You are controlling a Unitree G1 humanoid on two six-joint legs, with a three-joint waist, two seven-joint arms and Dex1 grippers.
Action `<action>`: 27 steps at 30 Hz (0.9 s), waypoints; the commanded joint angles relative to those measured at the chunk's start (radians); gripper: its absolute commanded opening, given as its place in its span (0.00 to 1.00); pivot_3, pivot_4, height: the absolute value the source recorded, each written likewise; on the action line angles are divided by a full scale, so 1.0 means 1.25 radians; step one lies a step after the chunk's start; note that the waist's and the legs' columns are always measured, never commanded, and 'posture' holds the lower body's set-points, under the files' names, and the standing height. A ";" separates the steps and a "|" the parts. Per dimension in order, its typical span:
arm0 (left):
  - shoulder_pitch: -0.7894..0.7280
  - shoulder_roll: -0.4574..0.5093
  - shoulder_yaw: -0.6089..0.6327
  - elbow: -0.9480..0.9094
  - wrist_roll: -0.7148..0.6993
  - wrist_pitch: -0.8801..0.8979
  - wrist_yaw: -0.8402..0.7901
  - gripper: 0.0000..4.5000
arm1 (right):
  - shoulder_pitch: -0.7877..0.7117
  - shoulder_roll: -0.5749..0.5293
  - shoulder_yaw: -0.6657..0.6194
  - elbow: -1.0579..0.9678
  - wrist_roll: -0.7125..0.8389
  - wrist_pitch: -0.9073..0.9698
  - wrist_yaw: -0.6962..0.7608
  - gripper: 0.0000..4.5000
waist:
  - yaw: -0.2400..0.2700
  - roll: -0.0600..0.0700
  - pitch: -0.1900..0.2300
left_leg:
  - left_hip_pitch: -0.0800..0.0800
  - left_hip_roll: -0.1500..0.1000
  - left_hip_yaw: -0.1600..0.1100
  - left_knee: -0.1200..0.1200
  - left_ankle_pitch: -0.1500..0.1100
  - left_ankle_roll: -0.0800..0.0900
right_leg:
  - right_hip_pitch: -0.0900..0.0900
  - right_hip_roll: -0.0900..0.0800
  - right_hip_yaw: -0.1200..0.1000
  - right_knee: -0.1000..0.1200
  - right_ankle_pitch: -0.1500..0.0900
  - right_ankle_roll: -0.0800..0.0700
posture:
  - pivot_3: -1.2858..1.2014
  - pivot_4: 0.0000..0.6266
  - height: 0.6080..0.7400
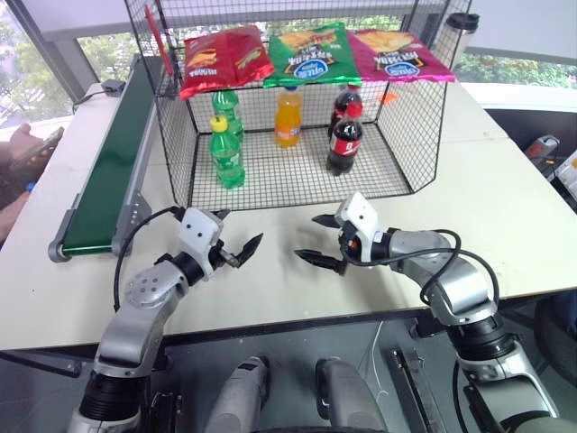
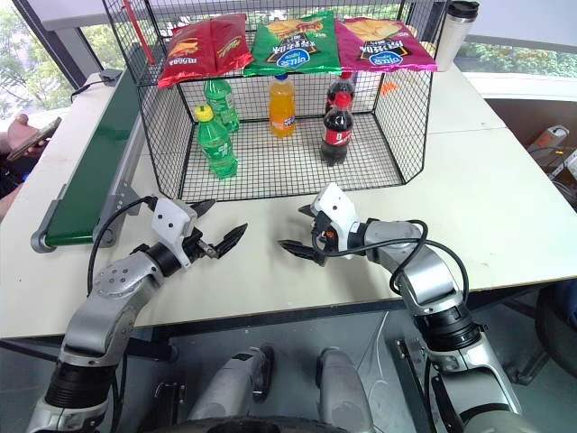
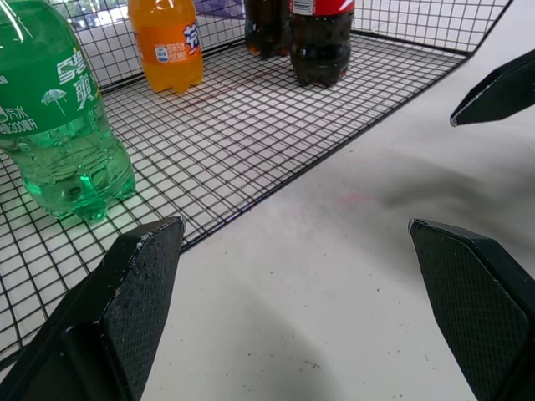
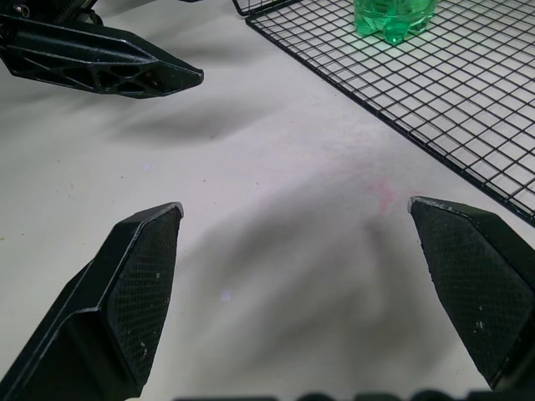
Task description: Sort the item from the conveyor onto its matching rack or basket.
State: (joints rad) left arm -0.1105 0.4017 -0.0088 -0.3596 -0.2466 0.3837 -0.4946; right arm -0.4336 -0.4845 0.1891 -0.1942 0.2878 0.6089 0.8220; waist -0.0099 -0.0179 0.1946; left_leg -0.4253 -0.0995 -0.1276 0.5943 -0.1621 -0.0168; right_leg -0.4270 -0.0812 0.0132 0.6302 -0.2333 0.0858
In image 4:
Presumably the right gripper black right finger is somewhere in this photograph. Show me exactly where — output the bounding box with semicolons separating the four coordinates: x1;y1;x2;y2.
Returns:
407;196;535;393

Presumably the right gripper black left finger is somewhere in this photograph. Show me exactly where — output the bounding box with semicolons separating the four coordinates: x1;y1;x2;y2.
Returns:
0;202;185;401

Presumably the black ribbed finger of the left gripper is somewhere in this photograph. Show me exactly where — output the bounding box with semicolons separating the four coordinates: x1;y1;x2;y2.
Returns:
0;13;205;100
0;0;104;27

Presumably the green plastic soda bottle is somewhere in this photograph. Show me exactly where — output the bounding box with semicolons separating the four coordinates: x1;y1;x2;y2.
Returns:
353;0;436;45

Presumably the black wire mesh rack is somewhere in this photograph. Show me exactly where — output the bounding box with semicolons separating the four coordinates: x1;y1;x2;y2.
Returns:
232;0;535;223

